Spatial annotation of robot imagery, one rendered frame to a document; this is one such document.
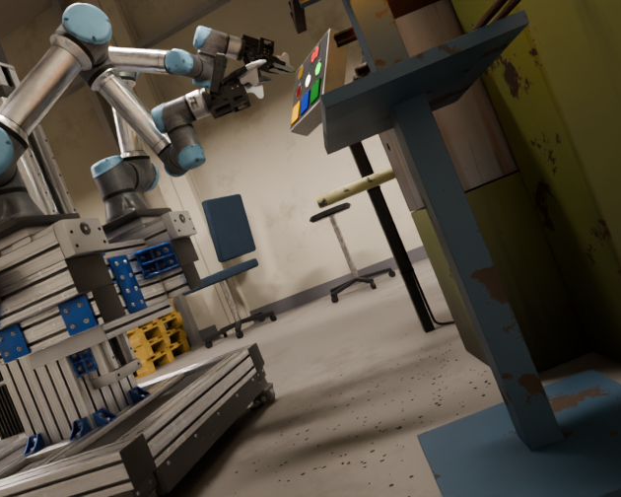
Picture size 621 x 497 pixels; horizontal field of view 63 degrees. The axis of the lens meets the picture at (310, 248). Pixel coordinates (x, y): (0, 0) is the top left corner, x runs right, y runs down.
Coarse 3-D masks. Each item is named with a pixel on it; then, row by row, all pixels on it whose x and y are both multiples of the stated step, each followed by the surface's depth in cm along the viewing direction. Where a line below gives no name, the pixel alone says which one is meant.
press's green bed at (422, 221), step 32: (480, 192) 121; (512, 192) 121; (416, 224) 156; (480, 224) 121; (512, 224) 121; (512, 256) 121; (544, 256) 121; (448, 288) 148; (512, 288) 121; (544, 288) 121; (544, 320) 121; (576, 320) 121; (480, 352) 141; (544, 352) 121; (576, 352) 121
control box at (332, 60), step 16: (336, 32) 186; (320, 48) 191; (336, 48) 185; (304, 64) 207; (320, 64) 187; (336, 64) 184; (304, 80) 204; (336, 80) 183; (320, 112) 191; (304, 128) 206
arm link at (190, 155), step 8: (176, 128) 140; (184, 128) 140; (192, 128) 143; (176, 136) 140; (184, 136) 140; (192, 136) 141; (176, 144) 141; (184, 144) 140; (192, 144) 141; (200, 144) 144; (176, 152) 141; (184, 152) 140; (192, 152) 140; (200, 152) 142; (176, 160) 145; (184, 160) 141; (192, 160) 140; (200, 160) 142; (184, 168) 142; (192, 168) 146
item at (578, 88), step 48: (480, 0) 106; (528, 0) 94; (576, 0) 94; (528, 48) 96; (576, 48) 94; (528, 96) 103; (576, 96) 95; (528, 144) 111; (576, 144) 95; (528, 192) 120; (576, 192) 100; (576, 240) 107; (576, 288) 116
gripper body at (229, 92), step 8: (224, 80) 140; (224, 88) 140; (232, 88) 140; (240, 88) 141; (208, 96) 142; (216, 96) 142; (224, 96) 142; (232, 96) 140; (240, 96) 140; (208, 104) 141; (216, 104) 142; (224, 104) 142; (232, 104) 140; (240, 104) 142; (248, 104) 147; (216, 112) 142; (224, 112) 143
